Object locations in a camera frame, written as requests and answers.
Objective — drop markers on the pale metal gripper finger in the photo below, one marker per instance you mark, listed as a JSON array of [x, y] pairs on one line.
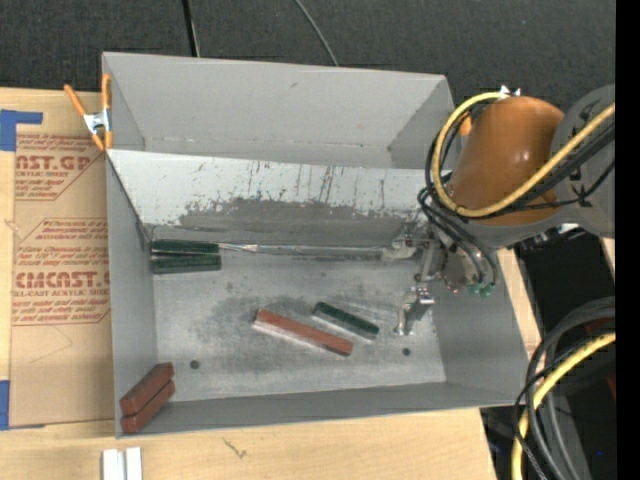
[[404, 251], [413, 308]]

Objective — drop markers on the dark green flat block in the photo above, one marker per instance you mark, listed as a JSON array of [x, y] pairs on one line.
[[186, 264], [346, 319], [185, 246]]

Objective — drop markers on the red-brown flat block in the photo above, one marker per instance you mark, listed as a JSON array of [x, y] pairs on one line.
[[147, 387], [302, 331], [150, 410]]

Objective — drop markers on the grey metal bin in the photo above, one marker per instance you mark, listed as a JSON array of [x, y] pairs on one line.
[[280, 118]]

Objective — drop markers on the brown cardboard board red print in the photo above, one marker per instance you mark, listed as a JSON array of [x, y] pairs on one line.
[[60, 318]]

